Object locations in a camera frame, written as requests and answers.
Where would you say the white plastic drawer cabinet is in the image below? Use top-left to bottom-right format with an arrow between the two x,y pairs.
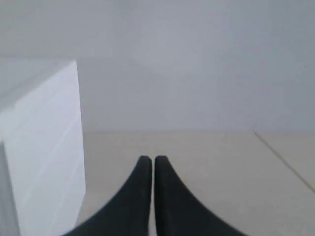
0,58 -> 86,236

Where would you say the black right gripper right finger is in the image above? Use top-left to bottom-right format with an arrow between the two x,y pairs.
154,155 -> 243,236

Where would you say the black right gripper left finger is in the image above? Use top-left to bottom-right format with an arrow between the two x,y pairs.
66,156 -> 152,236

